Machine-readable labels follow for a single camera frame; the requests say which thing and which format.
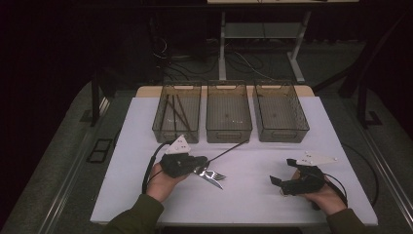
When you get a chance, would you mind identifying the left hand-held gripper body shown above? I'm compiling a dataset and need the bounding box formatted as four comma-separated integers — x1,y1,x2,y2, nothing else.
159,135,196,179

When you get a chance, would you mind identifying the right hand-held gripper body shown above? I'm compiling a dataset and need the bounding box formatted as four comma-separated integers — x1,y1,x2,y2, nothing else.
281,150,339,197

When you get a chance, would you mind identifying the wooden-handled steel fork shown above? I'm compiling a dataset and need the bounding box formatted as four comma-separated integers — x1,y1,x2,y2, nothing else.
207,170,228,182

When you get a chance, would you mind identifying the steel spoon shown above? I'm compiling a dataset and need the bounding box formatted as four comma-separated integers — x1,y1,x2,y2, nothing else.
203,139,250,165

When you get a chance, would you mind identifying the dark brown chopstick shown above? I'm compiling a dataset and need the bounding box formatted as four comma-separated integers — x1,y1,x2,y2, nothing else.
171,95,178,134
168,100,194,132
159,96,169,132
175,95,192,128

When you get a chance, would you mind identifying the clear brown plastic bin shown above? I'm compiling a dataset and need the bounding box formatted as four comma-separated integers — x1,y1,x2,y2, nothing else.
252,80,311,144
205,80,253,144
151,81,203,144

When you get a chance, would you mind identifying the person's right hand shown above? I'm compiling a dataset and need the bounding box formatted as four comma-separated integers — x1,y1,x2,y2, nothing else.
291,170,348,216

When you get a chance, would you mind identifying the person's left hand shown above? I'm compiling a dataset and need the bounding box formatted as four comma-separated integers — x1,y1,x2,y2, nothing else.
145,163,190,204

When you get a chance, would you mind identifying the white table mat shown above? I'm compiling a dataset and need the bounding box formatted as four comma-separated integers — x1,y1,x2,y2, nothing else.
90,96,379,227

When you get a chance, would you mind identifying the black metal stand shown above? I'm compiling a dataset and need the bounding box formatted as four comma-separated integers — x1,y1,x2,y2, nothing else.
313,13,413,130
79,69,118,128

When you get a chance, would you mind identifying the left hand-held gripper black cable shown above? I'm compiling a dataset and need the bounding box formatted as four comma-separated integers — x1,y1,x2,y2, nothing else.
141,139,173,195

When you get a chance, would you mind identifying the hand-held gripper black cable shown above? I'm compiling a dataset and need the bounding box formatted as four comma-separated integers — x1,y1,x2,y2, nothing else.
322,172,349,209
141,139,173,195

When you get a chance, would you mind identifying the right hand-held gripper black cable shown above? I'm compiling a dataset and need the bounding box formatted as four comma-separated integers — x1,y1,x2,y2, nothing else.
322,172,349,209

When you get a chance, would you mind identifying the long thin black cable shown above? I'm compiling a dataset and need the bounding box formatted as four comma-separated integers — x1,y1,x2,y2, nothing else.
340,141,382,211

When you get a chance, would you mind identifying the aluminium rail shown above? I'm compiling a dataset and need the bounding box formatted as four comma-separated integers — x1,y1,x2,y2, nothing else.
38,97,111,234
359,126,413,225

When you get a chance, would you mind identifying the tangle of floor cables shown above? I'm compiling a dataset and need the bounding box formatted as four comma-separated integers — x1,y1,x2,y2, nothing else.
152,35,277,82

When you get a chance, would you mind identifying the white metal desk frame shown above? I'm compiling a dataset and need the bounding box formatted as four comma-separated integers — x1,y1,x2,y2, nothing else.
206,0,359,84

